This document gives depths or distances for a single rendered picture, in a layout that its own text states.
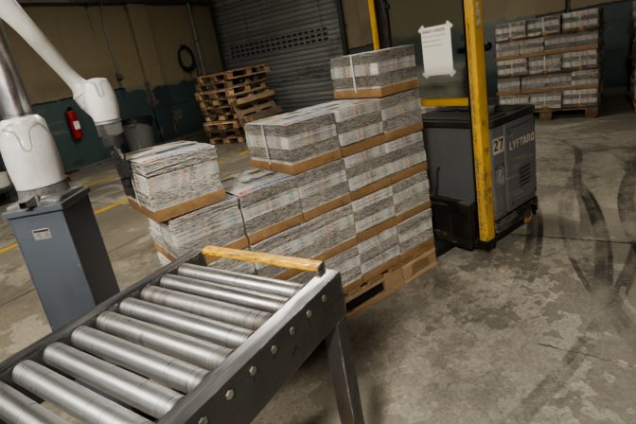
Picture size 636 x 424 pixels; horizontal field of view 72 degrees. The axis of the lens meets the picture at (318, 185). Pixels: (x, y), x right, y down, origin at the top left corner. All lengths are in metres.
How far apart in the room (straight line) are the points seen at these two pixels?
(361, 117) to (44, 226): 1.39
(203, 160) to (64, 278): 0.63
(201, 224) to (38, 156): 0.59
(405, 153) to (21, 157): 1.72
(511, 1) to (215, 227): 6.97
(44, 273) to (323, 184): 1.15
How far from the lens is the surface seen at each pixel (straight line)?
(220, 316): 1.09
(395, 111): 2.34
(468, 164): 2.90
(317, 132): 2.02
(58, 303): 1.86
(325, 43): 9.32
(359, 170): 2.20
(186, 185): 1.73
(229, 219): 1.83
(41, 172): 1.72
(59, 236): 1.73
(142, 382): 0.95
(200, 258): 1.44
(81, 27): 9.34
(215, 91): 8.37
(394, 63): 2.35
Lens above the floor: 1.32
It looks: 16 degrees down
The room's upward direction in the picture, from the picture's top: 10 degrees counter-clockwise
